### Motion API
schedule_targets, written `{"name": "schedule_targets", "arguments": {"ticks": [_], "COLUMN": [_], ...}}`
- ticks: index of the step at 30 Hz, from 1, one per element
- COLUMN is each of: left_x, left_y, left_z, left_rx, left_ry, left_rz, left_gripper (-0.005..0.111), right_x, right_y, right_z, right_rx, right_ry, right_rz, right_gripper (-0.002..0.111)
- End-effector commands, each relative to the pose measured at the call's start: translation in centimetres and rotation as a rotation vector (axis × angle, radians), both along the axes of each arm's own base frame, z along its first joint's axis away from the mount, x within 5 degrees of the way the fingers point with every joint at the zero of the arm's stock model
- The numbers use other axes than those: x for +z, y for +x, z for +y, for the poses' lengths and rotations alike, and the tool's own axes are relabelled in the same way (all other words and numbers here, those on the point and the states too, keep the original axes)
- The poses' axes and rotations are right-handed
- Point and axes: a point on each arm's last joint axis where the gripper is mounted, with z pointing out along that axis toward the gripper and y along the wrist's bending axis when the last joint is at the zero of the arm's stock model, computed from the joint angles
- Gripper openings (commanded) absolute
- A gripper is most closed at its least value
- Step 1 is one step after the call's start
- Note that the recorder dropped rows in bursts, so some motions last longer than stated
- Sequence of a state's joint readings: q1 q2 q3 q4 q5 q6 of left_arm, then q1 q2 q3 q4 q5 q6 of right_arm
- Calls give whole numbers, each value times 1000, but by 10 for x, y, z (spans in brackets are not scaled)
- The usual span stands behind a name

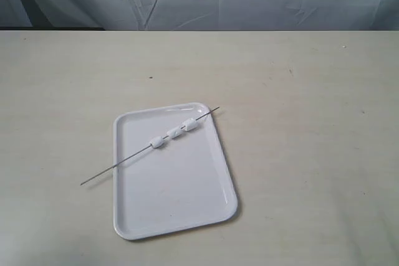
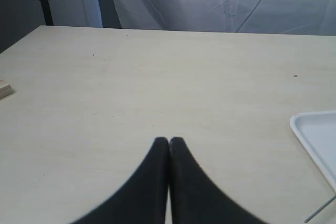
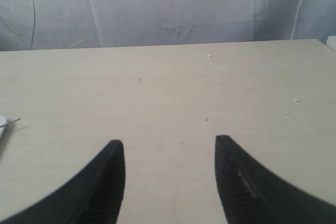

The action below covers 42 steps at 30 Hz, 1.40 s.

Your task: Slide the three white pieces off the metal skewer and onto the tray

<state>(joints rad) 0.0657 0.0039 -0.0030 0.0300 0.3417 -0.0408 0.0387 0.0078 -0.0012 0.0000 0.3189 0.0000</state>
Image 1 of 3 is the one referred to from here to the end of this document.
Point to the white marshmallow piece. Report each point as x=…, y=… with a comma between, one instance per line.
x=190, y=124
x=158, y=141
x=174, y=132

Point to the white plastic tray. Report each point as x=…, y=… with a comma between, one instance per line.
x=182, y=185

